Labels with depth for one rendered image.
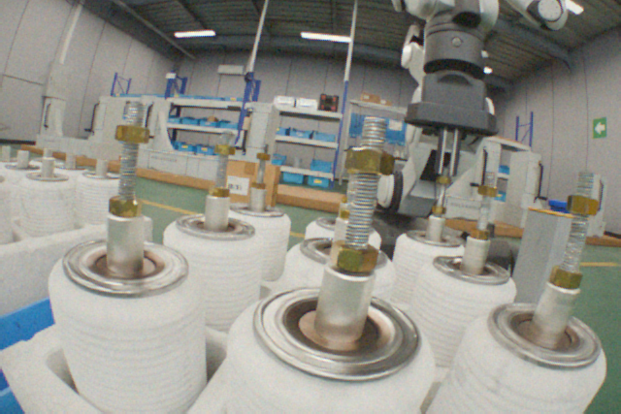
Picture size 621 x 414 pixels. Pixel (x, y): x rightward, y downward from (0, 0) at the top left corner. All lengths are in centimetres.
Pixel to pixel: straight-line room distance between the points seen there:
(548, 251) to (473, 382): 25
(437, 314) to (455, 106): 24
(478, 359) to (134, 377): 16
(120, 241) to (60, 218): 30
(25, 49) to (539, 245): 698
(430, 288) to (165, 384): 20
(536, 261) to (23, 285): 64
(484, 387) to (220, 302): 20
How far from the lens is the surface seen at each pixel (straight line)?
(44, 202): 44
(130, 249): 15
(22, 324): 40
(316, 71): 912
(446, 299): 23
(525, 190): 287
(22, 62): 677
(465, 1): 38
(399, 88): 914
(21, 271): 41
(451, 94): 36
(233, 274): 23
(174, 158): 261
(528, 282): 41
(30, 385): 20
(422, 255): 33
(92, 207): 51
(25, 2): 694
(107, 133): 346
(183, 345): 15
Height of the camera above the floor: 32
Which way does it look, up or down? 3 degrees down
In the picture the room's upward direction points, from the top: 9 degrees clockwise
